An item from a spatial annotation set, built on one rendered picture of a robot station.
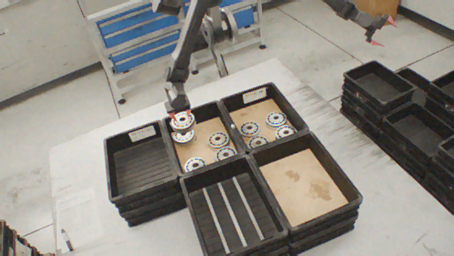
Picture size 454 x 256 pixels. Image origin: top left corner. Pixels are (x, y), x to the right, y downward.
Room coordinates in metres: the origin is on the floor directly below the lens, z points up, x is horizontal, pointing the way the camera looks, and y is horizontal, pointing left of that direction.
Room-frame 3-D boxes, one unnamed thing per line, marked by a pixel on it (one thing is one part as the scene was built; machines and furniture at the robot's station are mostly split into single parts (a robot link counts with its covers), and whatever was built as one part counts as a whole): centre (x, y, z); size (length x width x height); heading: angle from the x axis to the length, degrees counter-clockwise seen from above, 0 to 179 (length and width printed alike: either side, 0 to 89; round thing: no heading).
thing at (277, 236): (0.70, 0.05, 0.92); 0.40 x 0.30 x 0.02; 11
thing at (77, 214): (0.93, 0.81, 0.70); 0.33 x 0.23 x 0.01; 17
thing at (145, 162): (1.03, 0.42, 0.87); 0.40 x 0.30 x 0.11; 11
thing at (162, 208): (1.03, 0.42, 0.76); 0.40 x 0.30 x 0.12; 11
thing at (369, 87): (1.61, -1.05, 0.37); 0.40 x 0.30 x 0.45; 17
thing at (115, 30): (2.91, 0.60, 0.60); 0.72 x 0.03 x 0.56; 107
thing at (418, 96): (1.73, -1.43, 0.26); 0.40 x 0.30 x 0.23; 17
